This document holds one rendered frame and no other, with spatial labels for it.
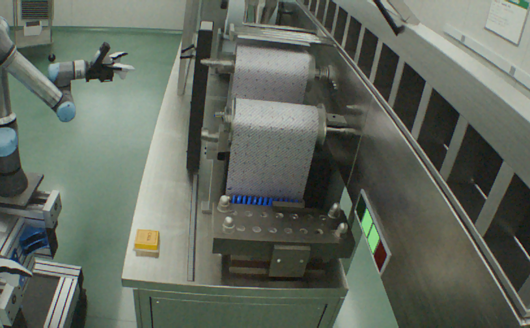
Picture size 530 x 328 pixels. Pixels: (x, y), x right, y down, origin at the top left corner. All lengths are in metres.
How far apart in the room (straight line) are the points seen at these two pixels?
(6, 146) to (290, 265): 1.08
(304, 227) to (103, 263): 1.54
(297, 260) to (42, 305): 1.31
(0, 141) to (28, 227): 0.37
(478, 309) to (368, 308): 1.89
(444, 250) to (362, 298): 1.84
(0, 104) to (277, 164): 1.08
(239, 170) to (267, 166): 0.08
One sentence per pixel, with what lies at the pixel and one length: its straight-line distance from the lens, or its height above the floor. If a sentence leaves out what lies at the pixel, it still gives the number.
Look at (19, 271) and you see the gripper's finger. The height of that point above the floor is 1.23.
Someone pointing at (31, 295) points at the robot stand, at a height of 0.21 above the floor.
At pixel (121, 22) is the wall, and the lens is 7.00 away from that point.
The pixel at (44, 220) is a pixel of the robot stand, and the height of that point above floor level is 0.72.
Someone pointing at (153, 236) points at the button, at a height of 0.92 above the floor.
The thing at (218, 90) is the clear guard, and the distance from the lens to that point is 2.30.
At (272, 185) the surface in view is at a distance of 1.33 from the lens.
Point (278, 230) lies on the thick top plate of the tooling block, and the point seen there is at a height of 1.03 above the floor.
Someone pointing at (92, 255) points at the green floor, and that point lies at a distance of 2.63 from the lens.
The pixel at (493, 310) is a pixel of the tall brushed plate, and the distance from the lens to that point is 0.66.
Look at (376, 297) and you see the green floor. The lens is 2.63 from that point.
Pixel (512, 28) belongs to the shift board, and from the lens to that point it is 4.38.
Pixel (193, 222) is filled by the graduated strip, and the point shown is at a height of 0.90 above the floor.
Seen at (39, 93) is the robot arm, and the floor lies 1.20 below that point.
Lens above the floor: 1.81
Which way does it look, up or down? 31 degrees down
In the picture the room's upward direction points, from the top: 10 degrees clockwise
